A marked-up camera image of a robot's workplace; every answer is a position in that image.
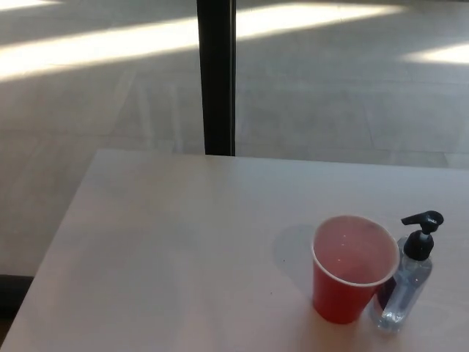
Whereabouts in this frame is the red plastic cup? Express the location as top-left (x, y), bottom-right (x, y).
top-left (311, 215), bottom-right (401, 325)

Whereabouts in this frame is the black vertical window post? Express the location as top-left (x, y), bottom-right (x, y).
top-left (196, 0), bottom-right (237, 157)

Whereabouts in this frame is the clear soap pump bottle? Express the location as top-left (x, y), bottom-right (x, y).
top-left (372, 210), bottom-right (446, 334)

